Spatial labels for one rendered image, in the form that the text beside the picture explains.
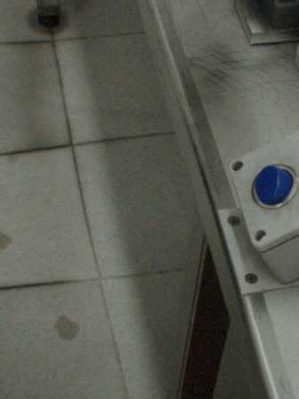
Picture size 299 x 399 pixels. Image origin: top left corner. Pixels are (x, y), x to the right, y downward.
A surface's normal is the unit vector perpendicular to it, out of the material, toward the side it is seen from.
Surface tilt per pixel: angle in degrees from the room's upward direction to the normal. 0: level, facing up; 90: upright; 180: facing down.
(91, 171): 0
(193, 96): 0
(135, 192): 0
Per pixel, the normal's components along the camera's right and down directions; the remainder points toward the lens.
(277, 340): 0.08, -0.64
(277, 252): 0.22, 0.76
